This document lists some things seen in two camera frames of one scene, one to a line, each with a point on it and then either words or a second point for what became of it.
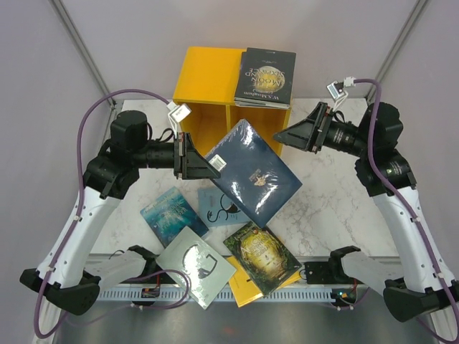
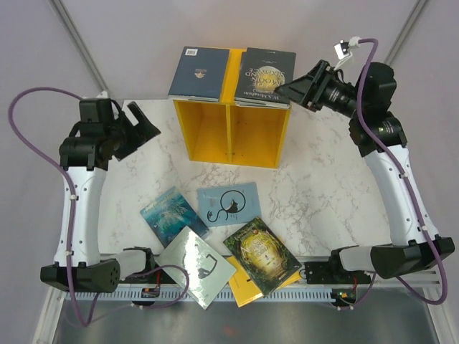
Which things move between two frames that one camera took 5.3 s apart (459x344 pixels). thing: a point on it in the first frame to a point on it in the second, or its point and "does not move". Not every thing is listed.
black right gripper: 305,134 to 308,89
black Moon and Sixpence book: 266,79 does not move
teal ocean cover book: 169,214 does not move
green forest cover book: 267,264 does not move
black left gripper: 186,161 to 144,130
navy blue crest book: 253,171 to 201,74
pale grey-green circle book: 207,271 does not move
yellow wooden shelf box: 208,82 does not move
